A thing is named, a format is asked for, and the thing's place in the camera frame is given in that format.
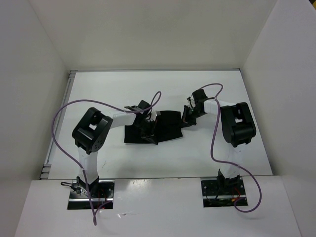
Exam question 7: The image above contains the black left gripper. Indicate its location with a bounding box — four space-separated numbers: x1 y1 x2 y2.
135 118 158 145

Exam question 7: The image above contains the black skirt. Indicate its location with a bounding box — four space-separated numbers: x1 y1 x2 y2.
124 111 183 145

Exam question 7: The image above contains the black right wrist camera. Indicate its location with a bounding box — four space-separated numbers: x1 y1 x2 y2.
192 89 214 104

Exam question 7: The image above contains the grey aluminium table edge rail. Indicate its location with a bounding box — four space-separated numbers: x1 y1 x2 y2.
39 70 77 180

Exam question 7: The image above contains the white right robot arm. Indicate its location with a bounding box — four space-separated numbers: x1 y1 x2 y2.
181 96 256 194

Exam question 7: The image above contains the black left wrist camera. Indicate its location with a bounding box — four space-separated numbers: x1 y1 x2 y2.
124 100 151 114

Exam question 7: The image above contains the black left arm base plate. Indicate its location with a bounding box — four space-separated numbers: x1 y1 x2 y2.
63 179 115 210

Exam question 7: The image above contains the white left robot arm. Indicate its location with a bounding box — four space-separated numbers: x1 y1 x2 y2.
72 106 161 198

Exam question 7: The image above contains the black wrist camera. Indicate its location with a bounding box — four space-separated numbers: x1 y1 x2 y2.
192 89 214 104
124 100 151 114

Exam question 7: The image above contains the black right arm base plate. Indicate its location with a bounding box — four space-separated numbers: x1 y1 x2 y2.
200 178 248 208

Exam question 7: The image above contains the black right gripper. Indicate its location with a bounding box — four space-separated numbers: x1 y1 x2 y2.
178 105 204 129

